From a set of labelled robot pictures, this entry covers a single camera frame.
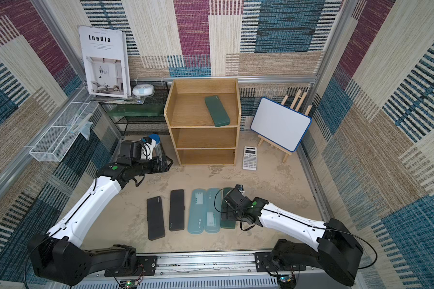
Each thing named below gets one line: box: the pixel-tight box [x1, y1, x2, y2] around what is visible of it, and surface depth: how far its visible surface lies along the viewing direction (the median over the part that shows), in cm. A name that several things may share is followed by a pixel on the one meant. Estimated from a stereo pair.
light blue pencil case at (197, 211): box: [188, 188, 207, 235], surface depth 89 cm
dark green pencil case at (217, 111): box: [204, 95, 231, 128], surface depth 86 cm
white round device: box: [132, 83, 155, 97], surface depth 89 cm
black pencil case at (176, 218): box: [168, 189, 186, 232], surface depth 89 cm
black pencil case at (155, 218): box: [146, 196, 166, 241], surface depth 87 cm
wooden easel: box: [257, 89, 313, 163], surface depth 98 cm
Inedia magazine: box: [78, 25, 132, 99], surface depth 79 cm
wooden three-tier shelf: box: [163, 78, 242, 167], surface depth 93 cm
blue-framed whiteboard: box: [250, 97, 312, 153], surface depth 97 cm
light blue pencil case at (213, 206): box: [204, 187, 222, 234], surface depth 87 cm
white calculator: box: [242, 145, 258, 171], surface depth 109 cm
